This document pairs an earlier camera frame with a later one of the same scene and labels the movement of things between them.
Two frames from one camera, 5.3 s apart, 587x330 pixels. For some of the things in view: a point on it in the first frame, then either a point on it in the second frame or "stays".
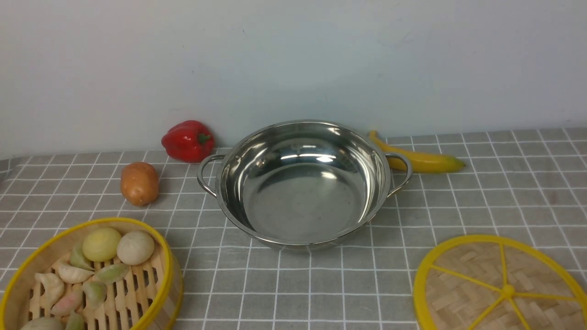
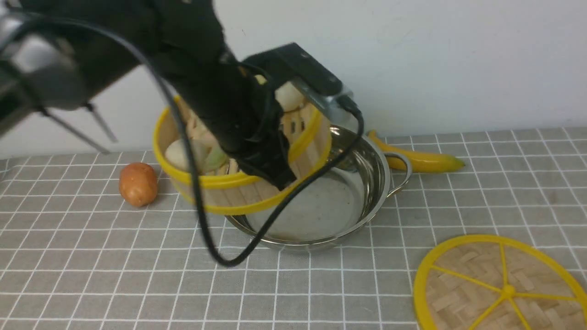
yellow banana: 421,163 stays
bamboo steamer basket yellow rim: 107,273 -> 199,170
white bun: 135,248 -> 289,97
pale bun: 44,323 -> 176,152
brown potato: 139,183 stays
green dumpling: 110,273 -> 215,158
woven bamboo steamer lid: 487,282 stays
